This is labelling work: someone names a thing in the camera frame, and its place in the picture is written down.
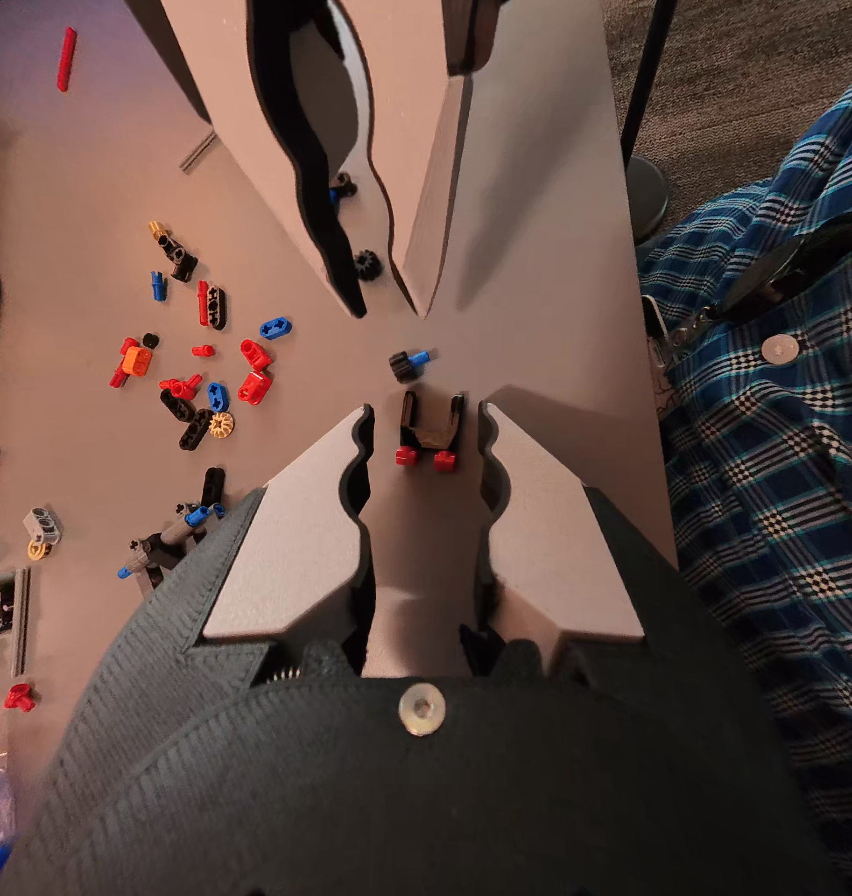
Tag black lego gear, blue pin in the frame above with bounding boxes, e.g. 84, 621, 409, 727
388, 348, 438, 384

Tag grey and black lego assembly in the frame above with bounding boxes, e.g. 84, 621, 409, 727
116, 465, 228, 597

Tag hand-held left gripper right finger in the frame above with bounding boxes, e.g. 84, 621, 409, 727
475, 400, 646, 649

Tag black lego fork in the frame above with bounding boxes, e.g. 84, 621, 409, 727
395, 391, 466, 473

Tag black lanyard strap with clip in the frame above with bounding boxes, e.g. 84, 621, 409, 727
641, 213, 852, 366

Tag thin grey lego rod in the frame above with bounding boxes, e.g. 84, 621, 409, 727
179, 130, 218, 174

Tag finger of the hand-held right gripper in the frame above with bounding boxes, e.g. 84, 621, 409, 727
331, 0, 500, 320
161, 0, 368, 320

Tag black floor stand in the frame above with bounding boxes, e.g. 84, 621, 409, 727
620, 0, 679, 243

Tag scattered small lego pieces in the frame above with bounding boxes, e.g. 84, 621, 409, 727
107, 220, 294, 453

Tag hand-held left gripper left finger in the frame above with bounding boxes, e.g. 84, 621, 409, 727
202, 402, 378, 645

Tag person in blue plaid shirt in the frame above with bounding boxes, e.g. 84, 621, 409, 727
639, 66, 852, 896

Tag grey and chrome lego assembly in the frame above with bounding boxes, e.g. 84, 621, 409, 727
0, 566, 32, 679

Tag grey lego connector block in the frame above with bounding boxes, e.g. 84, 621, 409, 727
22, 504, 64, 545

